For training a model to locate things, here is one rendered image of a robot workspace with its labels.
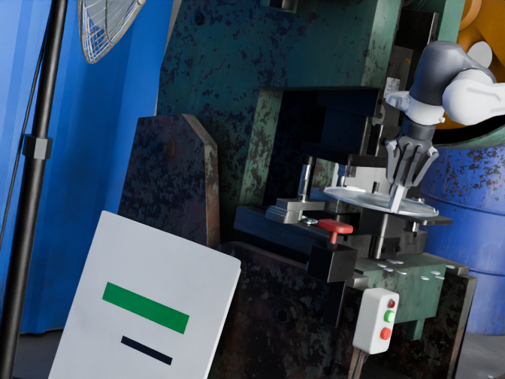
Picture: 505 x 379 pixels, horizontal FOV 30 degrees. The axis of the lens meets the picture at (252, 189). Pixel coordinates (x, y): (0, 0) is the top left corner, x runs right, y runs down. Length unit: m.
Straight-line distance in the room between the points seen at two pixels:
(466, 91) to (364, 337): 0.57
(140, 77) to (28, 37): 0.52
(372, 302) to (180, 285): 0.57
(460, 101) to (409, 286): 0.58
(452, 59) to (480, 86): 0.12
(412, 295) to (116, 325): 0.78
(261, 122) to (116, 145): 1.01
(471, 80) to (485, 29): 0.70
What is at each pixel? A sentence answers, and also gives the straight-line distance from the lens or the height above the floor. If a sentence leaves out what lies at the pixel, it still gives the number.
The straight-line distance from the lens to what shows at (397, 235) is 2.39.
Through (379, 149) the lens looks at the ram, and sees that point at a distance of 2.35.
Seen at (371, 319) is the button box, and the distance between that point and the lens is 2.09.
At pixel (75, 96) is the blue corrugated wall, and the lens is 3.18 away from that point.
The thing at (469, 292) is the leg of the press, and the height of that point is 0.58.
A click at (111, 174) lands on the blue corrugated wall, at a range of 3.34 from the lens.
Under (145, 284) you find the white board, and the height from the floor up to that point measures 0.45.
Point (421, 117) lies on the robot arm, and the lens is 2.12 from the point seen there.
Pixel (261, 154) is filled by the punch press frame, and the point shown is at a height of 0.84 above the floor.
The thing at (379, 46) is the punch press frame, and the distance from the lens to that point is 2.25.
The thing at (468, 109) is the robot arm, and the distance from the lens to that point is 2.01.
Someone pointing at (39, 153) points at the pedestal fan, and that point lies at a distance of 1.89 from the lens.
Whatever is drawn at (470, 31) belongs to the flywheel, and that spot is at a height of 1.25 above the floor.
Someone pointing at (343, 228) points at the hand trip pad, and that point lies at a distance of 2.03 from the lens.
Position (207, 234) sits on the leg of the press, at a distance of 2.40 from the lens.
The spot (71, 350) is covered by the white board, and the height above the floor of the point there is 0.21.
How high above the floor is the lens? 1.09
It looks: 8 degrees down
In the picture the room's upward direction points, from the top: 11 degrees clockwise
